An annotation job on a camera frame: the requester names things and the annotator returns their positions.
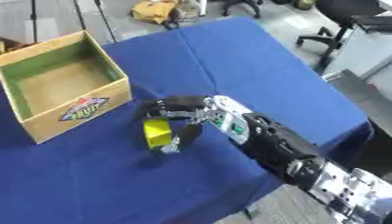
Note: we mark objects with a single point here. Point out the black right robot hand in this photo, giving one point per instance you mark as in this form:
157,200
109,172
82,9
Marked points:
179,102

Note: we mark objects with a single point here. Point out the yellow block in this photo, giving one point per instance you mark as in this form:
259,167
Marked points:
156,131

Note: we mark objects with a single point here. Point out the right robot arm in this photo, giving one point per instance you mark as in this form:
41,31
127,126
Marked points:
278,144

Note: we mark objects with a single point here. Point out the tan cardboard box green inside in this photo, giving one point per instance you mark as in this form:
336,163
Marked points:
60,84

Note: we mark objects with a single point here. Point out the black office chair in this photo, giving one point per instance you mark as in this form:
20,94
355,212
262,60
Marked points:
243,7
341,26

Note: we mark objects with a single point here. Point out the black tripod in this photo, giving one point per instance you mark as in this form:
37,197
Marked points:
92,19

